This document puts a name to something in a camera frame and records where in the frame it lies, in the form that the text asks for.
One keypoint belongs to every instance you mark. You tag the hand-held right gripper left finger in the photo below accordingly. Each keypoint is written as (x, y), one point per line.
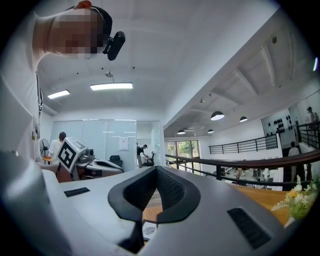
(95, 207)

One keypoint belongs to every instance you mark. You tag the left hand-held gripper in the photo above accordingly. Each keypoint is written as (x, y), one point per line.
(67, 155)

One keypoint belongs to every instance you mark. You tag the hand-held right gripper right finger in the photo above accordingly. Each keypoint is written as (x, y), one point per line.
(212, 225)

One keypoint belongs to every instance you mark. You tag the black office chair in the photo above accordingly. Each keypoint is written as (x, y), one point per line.
(149, 160)
(116, 160)

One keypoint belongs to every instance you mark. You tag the paper notice on glass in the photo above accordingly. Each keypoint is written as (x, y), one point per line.
(123, 143)

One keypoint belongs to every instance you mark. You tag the wooden table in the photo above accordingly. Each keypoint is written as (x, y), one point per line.
(262, 197)

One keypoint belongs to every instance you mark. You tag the black standing fan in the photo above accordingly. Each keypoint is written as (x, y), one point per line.
(44, 147)

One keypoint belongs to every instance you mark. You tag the dark wood-topped railing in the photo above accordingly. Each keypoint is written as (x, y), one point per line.
(250, 163)

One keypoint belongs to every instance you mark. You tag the white vase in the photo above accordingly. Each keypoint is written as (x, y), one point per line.
(290, 222)

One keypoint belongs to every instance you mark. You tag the large window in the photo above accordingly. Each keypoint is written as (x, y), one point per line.
(183, 148)

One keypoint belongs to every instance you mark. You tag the long ceiling strip light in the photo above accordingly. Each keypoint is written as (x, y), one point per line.
(58, 94)
(316, 64)
(111, 86)

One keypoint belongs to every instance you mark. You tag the black metal railing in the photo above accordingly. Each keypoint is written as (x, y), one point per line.
(308, 135)
(245, 145)

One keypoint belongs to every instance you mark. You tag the yellow white flower bouquet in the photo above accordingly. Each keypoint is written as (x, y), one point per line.
(300, 200)

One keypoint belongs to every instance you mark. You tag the person's white shirt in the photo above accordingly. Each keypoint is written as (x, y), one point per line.
(17, 100)

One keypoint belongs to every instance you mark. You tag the person's head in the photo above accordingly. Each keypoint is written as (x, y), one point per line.
(50, 32)

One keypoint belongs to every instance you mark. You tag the orange hair clip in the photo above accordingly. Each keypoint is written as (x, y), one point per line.
(83, 3)

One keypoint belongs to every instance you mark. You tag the black picture frame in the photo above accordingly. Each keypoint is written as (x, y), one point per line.
(149, 230)

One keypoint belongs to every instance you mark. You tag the group of black wall objects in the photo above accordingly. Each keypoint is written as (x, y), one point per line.
(278, 125)

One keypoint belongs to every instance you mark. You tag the black head-worn camera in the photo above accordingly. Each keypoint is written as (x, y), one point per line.
(116, 45)

